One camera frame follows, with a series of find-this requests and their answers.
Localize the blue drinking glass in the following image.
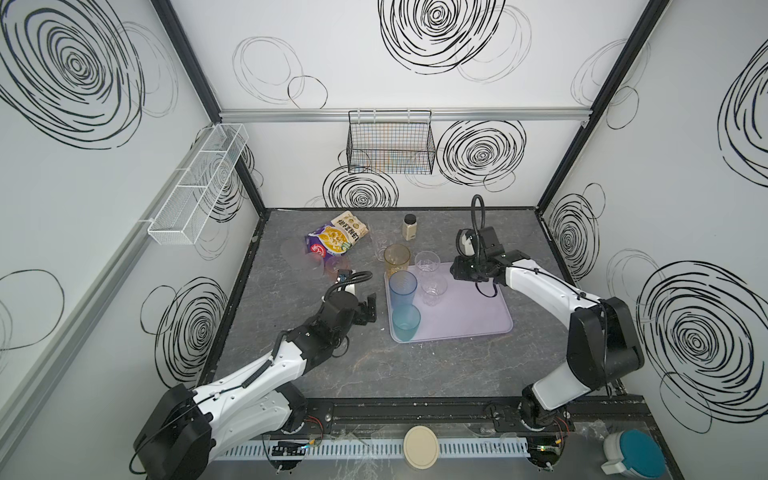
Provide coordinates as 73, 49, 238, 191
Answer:
388, 270, 418, 308

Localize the teal drinking glass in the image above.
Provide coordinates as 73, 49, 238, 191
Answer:
391, 304, 421, 342

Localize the yellow drinking glass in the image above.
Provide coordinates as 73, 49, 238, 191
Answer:
383, 243, 411, 277

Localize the lilac plastic tray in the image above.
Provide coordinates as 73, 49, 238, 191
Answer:
384, 262, 513, 344

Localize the clear ribbed glass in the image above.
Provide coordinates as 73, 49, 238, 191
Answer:
369, 230, 389, 262

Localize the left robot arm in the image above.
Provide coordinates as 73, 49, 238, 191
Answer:
129, 285, 377, 479

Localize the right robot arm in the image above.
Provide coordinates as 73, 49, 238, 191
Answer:
450, 227, 645, 431

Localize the pink drinking glass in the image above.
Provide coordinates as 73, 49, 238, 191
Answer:
324, 256, 350, 282

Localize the colourful snack bag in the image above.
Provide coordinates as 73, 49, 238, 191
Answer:
305, 210, 369, 259

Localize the spice bottle black cap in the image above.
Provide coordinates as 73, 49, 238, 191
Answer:
402, 214, 418, 241

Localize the beige round lid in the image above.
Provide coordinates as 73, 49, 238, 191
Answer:
403, 426, 440, 470

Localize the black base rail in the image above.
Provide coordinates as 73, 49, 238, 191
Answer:
298, 395, 654, 434

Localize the black wire basket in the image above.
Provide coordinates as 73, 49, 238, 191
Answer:
345, 109, 437, 175

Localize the white slotted cable duct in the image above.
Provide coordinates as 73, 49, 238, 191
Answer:
217, 437, 530, 461

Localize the white mesh wall shelf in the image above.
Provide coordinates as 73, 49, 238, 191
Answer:
147, 123, 249, 246

